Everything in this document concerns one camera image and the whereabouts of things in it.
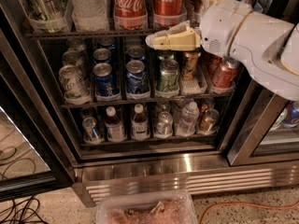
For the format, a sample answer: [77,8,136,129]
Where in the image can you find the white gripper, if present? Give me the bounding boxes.
[145,0,253,57]

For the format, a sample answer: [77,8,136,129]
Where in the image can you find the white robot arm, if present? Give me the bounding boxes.
[146,0,299,101]

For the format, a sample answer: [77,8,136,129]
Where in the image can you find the gold brown can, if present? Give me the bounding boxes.
[180,51,201,81]

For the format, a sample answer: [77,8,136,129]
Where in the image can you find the red can behind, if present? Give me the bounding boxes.
[206,54,221,77]

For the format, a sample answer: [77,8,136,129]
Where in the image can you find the red can front right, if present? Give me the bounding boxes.
[212,57,240,89]

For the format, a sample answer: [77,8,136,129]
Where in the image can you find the blue pepsi can front centre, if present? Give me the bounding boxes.
[126,60,149,94]

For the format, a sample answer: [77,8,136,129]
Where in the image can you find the blue pepsi can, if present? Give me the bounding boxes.
[93,63,120,97]
[126,60,149,94]

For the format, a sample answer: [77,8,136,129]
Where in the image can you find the clear water bottle top shelf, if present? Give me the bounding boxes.
[71,0,109,32]

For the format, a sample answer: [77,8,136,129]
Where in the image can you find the clear water bottle shelf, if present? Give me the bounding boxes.
[71,0,109,32]
[176,102,199,136]

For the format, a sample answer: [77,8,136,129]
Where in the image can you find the blue pepsi can front left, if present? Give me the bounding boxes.
[93,63,120,97]

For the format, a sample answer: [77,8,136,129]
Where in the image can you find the copper can bottom shelf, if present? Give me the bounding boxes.
[199,108,220,132]

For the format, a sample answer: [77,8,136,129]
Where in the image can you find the clear water bottle bottom shelf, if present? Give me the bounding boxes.
[176,102,199,136]

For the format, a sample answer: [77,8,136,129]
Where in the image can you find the silver can bottom shelf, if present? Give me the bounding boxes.
[155,111,173,135]

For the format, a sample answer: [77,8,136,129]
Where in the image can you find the closed right fridge door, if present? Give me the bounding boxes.
[227,80,299,166]

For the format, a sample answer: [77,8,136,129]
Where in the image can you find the white green can front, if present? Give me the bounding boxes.
[59,64,89,99]

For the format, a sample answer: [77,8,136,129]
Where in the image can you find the steel fridge cabinet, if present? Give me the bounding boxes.
[0,0,298,206]

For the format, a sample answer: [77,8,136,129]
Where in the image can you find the blue can behind right door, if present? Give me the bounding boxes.
[282,102,299,128]

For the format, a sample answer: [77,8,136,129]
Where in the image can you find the green striped can top shelf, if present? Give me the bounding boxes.
[26,0,68,33]

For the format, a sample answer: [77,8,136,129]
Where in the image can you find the small blue can bottom shelf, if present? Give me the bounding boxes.
[82,117,102,143]

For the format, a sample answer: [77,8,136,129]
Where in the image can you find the open glass fridge door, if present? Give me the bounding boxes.
[0,7,76,203]

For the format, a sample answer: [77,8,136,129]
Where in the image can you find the brown drink bottle right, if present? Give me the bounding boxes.
[131,104,150,141]

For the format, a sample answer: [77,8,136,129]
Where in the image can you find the brown drink bottle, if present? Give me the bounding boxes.
[105,106,126,142]
[131,104,150,141]

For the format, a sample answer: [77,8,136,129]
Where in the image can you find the brown drink bottle left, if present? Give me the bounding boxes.
[105,106,126,142]

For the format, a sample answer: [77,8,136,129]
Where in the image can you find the clear plastic bin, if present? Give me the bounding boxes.
[96,190,198,224]

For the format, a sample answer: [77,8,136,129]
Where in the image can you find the orange extension cable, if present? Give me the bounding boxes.
[199,199,299,224]

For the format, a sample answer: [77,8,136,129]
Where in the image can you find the black cables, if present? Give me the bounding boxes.
[0,195,50,224]

